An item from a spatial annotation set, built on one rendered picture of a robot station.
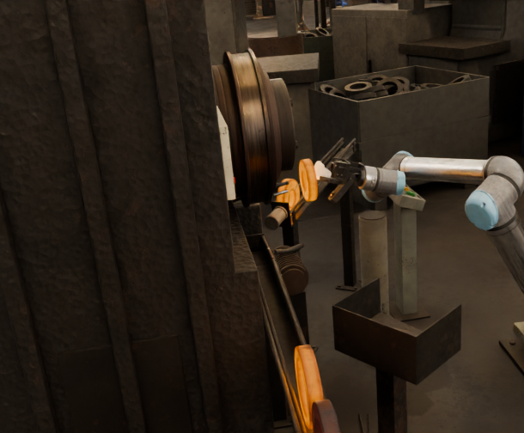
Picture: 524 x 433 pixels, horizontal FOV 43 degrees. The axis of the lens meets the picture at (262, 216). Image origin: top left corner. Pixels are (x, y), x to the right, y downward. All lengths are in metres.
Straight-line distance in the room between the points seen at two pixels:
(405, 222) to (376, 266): 0.23
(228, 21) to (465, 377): 2.89
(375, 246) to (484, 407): 0.79
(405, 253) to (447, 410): 0.77
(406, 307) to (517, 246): 1.02
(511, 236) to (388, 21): 4.01
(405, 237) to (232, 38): 2.21
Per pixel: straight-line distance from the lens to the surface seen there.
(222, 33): 4.71
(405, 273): 3.10
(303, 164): 2.42
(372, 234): 2.92
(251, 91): 1.86
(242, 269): 1.69
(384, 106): 4.27
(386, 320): 1.96
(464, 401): 2.68
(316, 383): 1.48
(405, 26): 5.89
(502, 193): 2.20
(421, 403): 2.66
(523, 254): 2.30
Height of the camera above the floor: 1.59
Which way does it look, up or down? 21 degrees down
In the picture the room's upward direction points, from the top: 6 degrees counter-clockwise
